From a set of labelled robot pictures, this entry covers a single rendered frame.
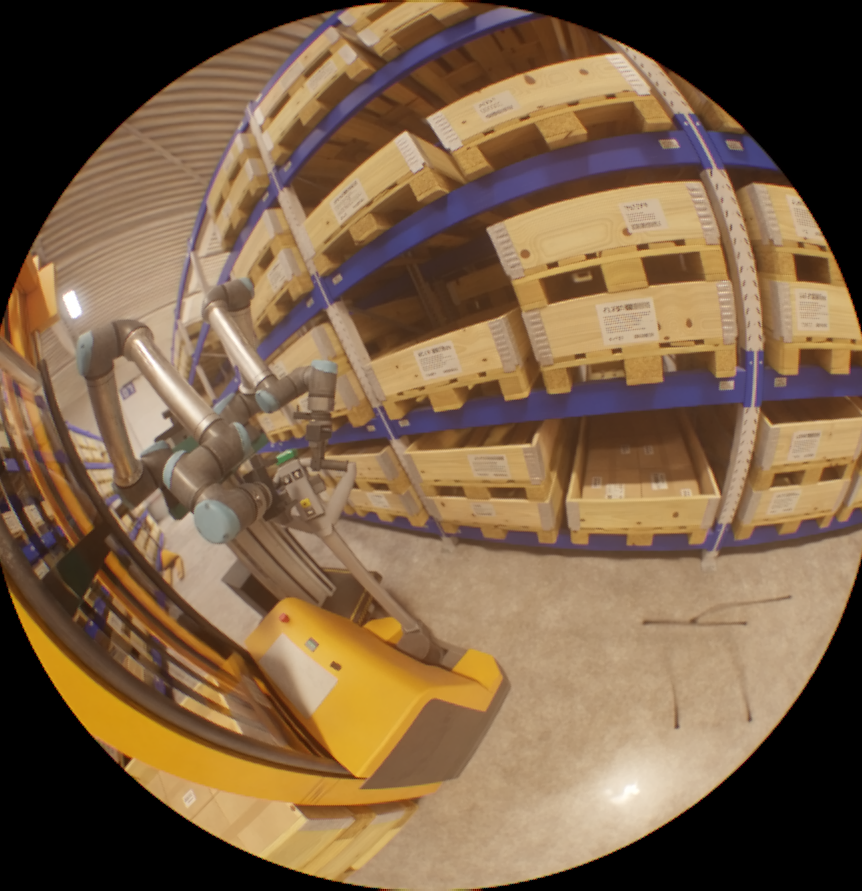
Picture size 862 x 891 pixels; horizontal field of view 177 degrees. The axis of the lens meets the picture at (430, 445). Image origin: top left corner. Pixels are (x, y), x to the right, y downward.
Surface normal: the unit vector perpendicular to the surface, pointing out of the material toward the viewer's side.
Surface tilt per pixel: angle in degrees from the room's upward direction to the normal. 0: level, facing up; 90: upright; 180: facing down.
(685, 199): 90
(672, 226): 90
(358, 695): 0
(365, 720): 0
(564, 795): 0
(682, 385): 90
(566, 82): 90
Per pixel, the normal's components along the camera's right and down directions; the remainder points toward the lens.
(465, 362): -0.48, 0.54
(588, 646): -0.38, -0.83
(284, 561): 0.89, -0.21
